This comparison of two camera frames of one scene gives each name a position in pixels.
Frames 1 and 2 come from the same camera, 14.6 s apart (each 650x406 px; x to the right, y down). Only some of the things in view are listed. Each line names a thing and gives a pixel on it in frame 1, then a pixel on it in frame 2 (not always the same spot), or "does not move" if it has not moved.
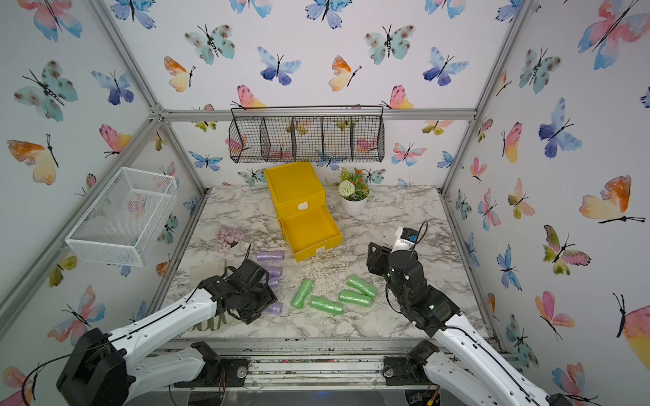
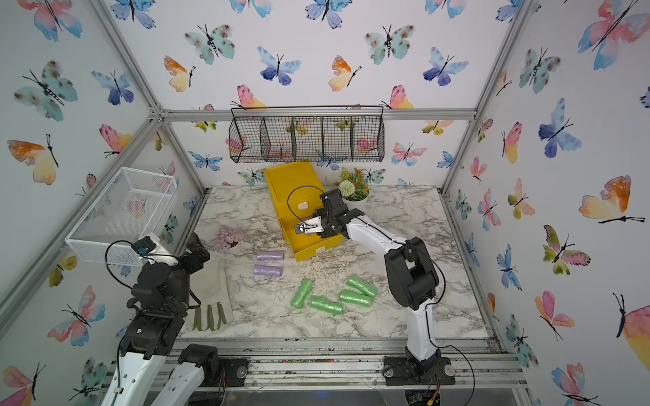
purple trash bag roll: x=273 y=280 to x=298 y=232
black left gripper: x=268 y=297 to x=197 y=250
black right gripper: x=383 y=258 to x=324 y=232
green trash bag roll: x=327 y=304 does not move
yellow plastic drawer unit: x=307 y=225 does not move
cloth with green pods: x=200 y=271 does not move
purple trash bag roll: x=270 y=255 does not move
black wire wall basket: x=307 y=134 does not move
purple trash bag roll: x=275 y=271 does not move
